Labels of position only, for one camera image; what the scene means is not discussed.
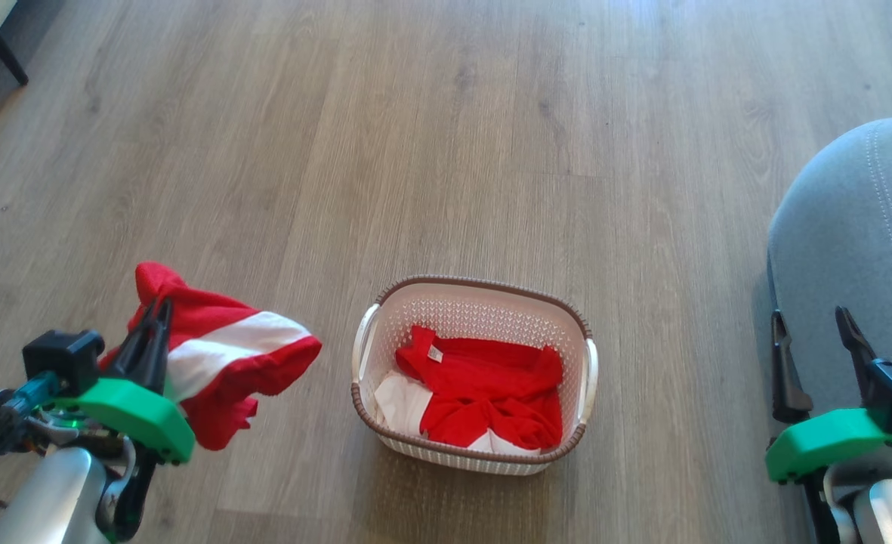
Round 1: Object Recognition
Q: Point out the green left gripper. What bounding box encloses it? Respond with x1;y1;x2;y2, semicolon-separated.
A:
68;298;196;543

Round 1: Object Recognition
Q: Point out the red white striped garment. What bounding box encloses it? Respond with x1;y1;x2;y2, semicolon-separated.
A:
100;261;323;452

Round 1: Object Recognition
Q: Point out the plain red garment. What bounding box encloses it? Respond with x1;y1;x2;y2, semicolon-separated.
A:
395;326;565;450

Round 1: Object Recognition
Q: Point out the white plastic laundry basket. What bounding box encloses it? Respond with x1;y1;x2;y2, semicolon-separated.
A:
350;275;599;476

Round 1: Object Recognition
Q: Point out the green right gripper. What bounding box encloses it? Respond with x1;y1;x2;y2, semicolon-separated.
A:
764;305;892;484

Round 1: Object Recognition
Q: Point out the grey fabric seat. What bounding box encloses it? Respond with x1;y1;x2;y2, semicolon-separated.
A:
766;116;892;424

